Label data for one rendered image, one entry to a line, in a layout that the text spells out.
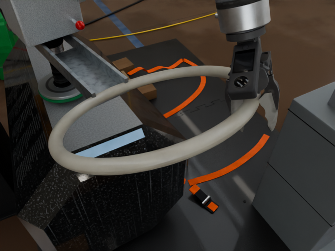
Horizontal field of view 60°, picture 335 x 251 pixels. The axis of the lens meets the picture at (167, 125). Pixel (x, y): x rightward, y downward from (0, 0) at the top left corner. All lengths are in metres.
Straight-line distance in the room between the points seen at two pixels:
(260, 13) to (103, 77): 0.58
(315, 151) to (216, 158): 0.90
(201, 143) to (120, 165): 0.14
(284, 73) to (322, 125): 1.84
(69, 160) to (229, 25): 0.37
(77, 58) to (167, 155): 0.72
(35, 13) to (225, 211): 1.43
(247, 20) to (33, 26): 0.75
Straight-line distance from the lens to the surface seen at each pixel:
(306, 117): 1.29
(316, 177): 1.40
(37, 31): 1.11
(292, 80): 2.99
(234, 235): 1.80
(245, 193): 1.95
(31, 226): 1.32
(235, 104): 0.61
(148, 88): 2.48
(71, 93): 1.27
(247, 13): 0.53
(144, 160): 0.47
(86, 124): 1.20
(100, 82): 0.95
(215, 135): 0.49
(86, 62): 1.08
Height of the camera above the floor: 1.61
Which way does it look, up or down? 45 degrees down
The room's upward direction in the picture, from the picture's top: straight up
